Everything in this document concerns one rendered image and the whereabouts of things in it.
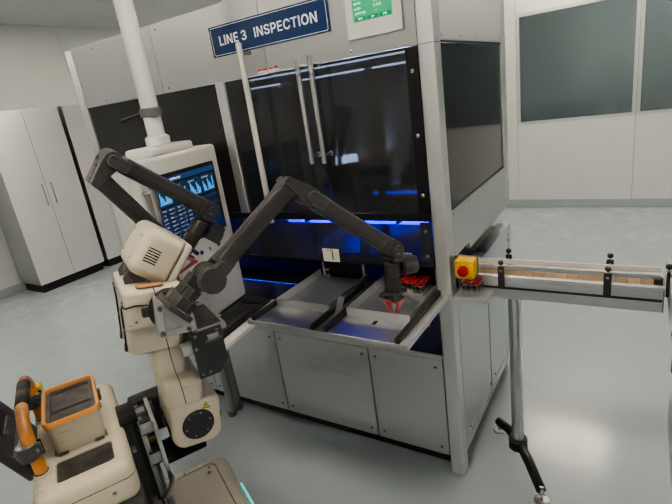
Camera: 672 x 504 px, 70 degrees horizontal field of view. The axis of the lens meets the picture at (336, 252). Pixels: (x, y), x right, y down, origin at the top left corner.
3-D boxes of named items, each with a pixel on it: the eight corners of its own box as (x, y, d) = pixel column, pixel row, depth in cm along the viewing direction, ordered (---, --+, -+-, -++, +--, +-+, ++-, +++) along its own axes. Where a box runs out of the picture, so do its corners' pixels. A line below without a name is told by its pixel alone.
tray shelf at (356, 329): (313, 278, 231) (312, 274, 230) (454, 291, 194) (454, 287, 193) (247, 323, 193) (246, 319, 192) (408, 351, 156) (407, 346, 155)
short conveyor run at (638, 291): (459, 295, 195) (457, 259, 190) (470, 280, 207) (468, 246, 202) (663, 315, 158) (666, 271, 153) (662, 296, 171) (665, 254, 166)
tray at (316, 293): (321, 275, 228) (320, 268, 227) (369, 279, 214) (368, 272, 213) (277, 305, 201) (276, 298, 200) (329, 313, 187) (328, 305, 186)
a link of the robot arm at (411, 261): (380, 242, 171) (394, 246, 163) (406, 238, 176) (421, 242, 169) (380, 274, 173) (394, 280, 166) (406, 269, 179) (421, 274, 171)
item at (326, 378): (257, 319, 402) (235, 218, 374) (513, 360, 292) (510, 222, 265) (161, 385, 323) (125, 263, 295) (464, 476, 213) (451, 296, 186)
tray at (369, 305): (385, 281, 210) (384, 274, 209) (442, 286, 196) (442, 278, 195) (347, 315, 183) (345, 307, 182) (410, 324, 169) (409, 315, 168)
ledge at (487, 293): (464, 286, 197) (464, 282, 197) (496, 289, 191) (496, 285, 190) (453, 300, 186) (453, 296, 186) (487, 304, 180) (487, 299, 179)
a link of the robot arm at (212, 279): (283, 164, 148) (296, 165, 140) (311, 194, 155) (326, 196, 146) (185, 275, 140) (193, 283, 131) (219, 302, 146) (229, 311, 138)
